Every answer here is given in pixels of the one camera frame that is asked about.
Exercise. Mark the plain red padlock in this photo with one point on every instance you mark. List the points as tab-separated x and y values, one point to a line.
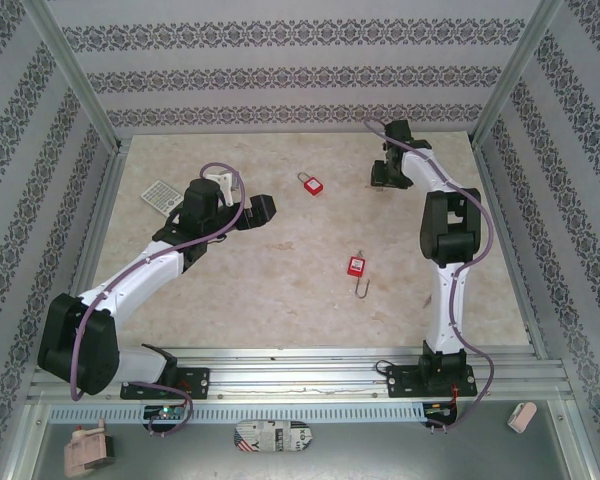
313	187

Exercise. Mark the red padlock with white label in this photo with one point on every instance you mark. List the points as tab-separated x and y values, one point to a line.
356	266

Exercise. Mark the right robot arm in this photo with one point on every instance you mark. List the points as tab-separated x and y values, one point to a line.
447	300

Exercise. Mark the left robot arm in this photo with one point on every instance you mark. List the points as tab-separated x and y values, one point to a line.
130	280

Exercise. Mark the white calculator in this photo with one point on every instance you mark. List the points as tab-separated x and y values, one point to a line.
155	195

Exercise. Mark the small circuit board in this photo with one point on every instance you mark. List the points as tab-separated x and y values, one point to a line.
440	409
166	412

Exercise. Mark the newspaper print oval case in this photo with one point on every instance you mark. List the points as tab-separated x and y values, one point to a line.
272	437

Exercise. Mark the small pink case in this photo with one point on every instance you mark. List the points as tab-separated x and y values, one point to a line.
521	417

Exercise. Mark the pink toy machine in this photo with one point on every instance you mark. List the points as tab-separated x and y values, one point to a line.
82	452

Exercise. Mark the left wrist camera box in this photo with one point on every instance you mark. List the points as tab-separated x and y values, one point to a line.
220	182

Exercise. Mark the aluminium side rail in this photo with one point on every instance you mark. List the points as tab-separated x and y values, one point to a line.
102	200
495	200

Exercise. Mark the aluminium frame post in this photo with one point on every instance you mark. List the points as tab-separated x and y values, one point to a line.
74	65
517	65

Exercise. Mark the aluminium mounting rail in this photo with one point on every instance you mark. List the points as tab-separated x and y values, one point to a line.
300	380

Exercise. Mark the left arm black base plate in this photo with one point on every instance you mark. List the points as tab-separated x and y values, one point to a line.
195	382

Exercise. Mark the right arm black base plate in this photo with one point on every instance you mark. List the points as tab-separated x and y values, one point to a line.
405	382

